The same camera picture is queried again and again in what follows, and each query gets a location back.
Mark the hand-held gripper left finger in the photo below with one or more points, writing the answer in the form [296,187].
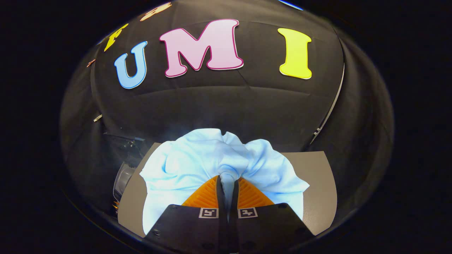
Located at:
[219,197]

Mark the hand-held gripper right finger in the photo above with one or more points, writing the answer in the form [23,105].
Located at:
[235,197]

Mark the light blue shirt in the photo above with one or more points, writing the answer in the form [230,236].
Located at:
[190,165]

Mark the clear washing machine lid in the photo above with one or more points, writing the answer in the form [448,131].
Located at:
[127,148]

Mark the black backdrop cloth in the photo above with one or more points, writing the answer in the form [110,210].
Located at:
[229,102]

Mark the silver clip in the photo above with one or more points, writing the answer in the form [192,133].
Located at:
[97,118]

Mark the copper clip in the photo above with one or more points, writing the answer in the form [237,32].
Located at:
[91,63]

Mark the metal frame pole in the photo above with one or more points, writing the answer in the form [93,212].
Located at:
[332,106]

